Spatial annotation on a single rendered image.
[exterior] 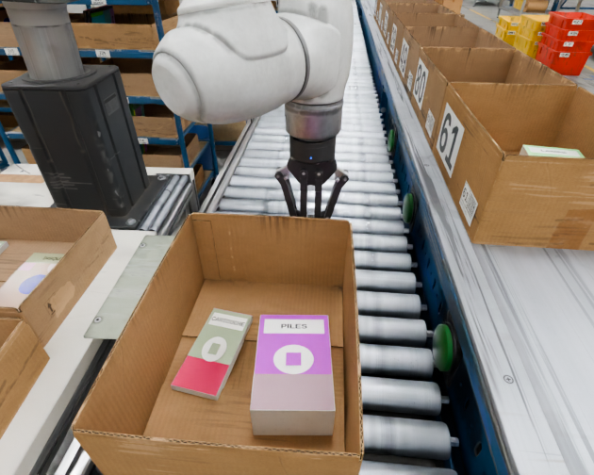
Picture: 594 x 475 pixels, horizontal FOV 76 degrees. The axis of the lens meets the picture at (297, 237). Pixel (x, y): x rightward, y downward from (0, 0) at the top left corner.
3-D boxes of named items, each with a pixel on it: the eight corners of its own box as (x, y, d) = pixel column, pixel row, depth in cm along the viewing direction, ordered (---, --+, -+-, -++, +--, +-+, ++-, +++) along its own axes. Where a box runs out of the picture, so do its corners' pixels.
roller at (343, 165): (239, 167, 129) (237, 154, 126) (392, 174, 125) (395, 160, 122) (235, 174, 125) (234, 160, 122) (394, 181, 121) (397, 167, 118)
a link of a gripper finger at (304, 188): (308, 171, 63) (300, 170, 63) (305, 225, 69) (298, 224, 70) (310, 159, 66) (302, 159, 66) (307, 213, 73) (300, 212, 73)
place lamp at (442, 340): (427, 342, 63) (437, 314, 59) (436, 342, 63) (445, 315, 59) (436, 380, 58) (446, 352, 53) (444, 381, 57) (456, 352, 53)
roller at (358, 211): (219, 208, 109) (217, 193, 106) (403, 219, 105) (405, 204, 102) (214, 219, 105) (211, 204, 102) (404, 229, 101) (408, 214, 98)
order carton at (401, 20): (387, 51, 191) (393, 12, 181) (448, 52, 189) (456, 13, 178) (396, 72, 160) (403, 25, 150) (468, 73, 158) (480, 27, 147)
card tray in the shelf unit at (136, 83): (88, 94, 180) (80, 72, 174) (117, 76, 204) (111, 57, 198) (171, 96, 178) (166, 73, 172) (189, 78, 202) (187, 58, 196)
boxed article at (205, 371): (172, 390, 58) (170, 384, 57) (215, 313, 71) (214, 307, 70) (217, 402, 57) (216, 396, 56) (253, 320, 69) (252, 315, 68)
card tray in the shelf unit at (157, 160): (110, 170, 205) (105, 153, 199) (135, 146, 229) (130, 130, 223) (183, 172, 202) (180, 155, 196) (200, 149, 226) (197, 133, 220)
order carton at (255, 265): (203, 279, 79) (189, 211, 68) (345, 287, 77) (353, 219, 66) (114, 498, 47) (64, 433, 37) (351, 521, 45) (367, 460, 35)
